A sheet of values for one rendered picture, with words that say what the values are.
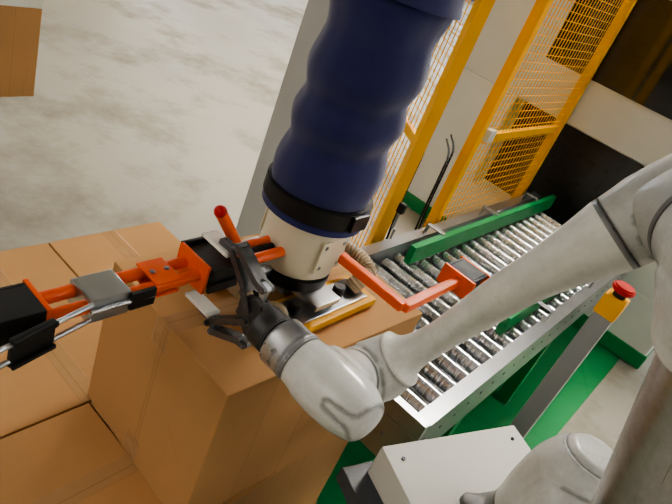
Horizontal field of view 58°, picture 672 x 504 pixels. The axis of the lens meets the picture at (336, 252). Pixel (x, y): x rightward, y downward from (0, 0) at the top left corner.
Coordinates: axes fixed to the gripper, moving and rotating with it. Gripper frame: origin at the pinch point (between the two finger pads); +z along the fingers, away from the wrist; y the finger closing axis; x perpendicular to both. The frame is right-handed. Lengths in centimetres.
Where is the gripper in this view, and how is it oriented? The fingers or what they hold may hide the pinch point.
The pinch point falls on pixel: (203, 266)
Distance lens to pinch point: 111.5
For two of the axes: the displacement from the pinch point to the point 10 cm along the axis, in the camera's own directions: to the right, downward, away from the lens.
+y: -3.4, 8.0, 5.0
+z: -7.0, -5.7, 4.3
